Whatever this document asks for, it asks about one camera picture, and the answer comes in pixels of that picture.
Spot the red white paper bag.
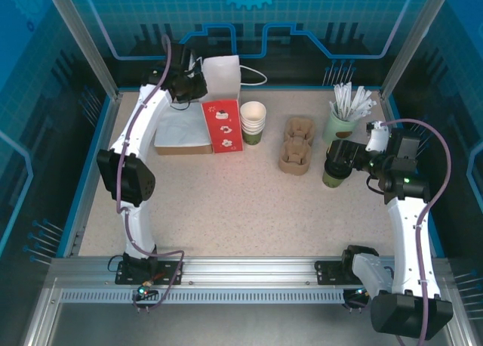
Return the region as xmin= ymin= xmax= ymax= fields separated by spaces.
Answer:
xmin=200 ymin=54 xmax=268 ymax=155

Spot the black plastic cup lid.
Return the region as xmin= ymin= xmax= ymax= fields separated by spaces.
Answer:
xmin=323 ymin=159 xmax=352 ymax=181

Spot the stack of paper cups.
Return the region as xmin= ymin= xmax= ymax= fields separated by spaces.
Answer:
xmin=239 ymin=100 xmax=267 ymax=145

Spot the green white paper cup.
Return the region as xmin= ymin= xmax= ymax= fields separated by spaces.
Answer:
xmin=321 ymin=164 xmax=351 ymax=189

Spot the white napkin stack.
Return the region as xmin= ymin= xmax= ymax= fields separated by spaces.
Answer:
xmin=153 ymin=103 xmax=214 ymax=156

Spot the pale green straw holder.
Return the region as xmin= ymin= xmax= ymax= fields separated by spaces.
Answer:
xmin=322 ymin=107 xmax=359 ymax=143

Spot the brown cardboard cup carrier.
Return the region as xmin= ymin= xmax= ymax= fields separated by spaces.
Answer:
xmin=278 ymin=117 xmax=316 ymax=175

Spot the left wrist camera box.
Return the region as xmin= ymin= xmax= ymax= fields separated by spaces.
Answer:
xmin=187 ymin=55 xmax=205 ymax=74

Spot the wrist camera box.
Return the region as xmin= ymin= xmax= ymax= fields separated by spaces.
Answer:
xmin=364 ymin=119 xmax=390 ymax=153
xmin=187 ymin=55 xmax=205 ymax=74

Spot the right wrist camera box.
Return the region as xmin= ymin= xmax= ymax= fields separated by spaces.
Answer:
xmin=364 ymin=119 xmax=390 ymax=153

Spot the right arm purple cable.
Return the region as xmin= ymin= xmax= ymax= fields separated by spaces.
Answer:
xmin=345 ymin=118 xmax=453 ymax=343

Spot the aluminium frame post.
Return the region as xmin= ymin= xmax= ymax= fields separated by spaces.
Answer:
xmin=42 ymin=0 xmax=124 ymax=102
xmin=379 ymin=0 xmax=452 ymax=100

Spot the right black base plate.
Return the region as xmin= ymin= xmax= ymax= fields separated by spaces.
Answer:
xmin=315 ymin=261 xmax=386 ymax=286

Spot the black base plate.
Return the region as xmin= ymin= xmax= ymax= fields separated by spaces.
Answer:
xmin=115 ymin=260 xmax=185 ymax=286
xmin=315 ymin=261 xmax=386 ymax=286

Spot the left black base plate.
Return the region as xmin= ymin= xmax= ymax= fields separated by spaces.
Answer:
xmin=115 ymin=260 xmax=185 ymax=286

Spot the aluminium mounting rail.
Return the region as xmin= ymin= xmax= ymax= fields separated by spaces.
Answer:
xmin=48 ymin=257 xmax=452 ymax=290

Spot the slotted grey cable duct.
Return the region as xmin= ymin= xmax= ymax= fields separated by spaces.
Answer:
xmin=60 ymin=289 xmax=346 ymax=305

